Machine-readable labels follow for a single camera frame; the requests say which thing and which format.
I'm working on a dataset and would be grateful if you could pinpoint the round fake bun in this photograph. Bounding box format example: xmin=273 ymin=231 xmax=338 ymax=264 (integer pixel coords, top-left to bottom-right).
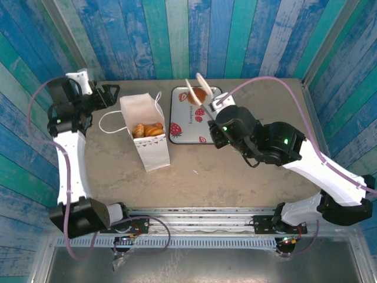
xmin=188 ymin=87 xmax=208 ymax=105

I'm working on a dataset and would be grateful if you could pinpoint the long ridged fake bread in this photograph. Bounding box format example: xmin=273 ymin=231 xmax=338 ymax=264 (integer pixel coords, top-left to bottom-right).
xmin=132 ymin=123 xmax=146 ymax=139

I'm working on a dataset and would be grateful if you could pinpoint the white paper bag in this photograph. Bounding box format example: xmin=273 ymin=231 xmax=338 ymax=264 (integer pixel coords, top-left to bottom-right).
xmin=98 ymin=91 xmax=171 ymax=173

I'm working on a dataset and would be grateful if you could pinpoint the strawberry print white tray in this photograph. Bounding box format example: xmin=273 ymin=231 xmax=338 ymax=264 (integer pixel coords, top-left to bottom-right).
xmin=170 ymin=85 xmax=223 ymax=145

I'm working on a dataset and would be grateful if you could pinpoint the small circuit board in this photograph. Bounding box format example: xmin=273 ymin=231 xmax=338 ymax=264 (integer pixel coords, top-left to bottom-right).
xmin=113 ymin=234 xmax=141 ymax=245
xmin=278 ymin=235 xmax=299 ymax=246

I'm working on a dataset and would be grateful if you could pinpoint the steel sheet panel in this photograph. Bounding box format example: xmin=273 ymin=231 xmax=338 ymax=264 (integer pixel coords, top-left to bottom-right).
xmin=29 ymin=246 xmax=369 ymax=283

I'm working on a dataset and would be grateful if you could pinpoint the short black cable loop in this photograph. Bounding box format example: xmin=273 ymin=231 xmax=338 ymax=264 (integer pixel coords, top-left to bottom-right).
xmin=242 ymin=152 xmax=262 ymax=169

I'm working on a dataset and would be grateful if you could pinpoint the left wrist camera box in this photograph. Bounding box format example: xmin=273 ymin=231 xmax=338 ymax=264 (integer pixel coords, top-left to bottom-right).
xmin=65 ymin=68 xmax=94 ymax=96

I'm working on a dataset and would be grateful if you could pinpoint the aluminium table side rail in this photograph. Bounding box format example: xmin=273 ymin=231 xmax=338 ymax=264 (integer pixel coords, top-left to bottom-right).
xmin=300 ymin=79 xmax=349 ymax=213

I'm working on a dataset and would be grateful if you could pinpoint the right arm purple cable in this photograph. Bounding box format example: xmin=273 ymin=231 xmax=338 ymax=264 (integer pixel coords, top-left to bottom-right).
xmin=216 ymin=75 xmax=377 ymax=258

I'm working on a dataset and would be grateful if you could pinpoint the aluminium corner post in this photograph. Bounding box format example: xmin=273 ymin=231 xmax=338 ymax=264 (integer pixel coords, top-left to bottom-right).
xmin=41 ymin=0 xmax=89 ymax=71
xmin=302 ymin=0 xmax=362 ymax=87

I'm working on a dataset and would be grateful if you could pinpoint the aluminium mounting rail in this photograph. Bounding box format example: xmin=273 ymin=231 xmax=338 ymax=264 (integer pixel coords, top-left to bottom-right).
xmin=44 ymin=207 xmax=359 ymax=236

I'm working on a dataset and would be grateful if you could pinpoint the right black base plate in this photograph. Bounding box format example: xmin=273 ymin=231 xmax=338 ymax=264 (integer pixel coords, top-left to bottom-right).
xmin=253 ymin=215 xmax=308 ymax=235

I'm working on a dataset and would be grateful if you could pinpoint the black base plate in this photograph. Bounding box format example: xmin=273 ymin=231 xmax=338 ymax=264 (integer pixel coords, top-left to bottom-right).
xmin=111 ymin=214 xmax=150 ymax=234
xmin=253 ymin=215 xmax=308 ymax=235

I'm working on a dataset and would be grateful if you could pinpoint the slotted grey cable duct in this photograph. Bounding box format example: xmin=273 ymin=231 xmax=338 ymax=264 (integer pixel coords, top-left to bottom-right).
xmin=54 ymin=235 xmax=279 ymax=250

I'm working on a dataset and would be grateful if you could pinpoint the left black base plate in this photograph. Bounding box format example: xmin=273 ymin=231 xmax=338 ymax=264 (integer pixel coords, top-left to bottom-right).
xmin=111 ymin=214 xmax=150 ymax=234

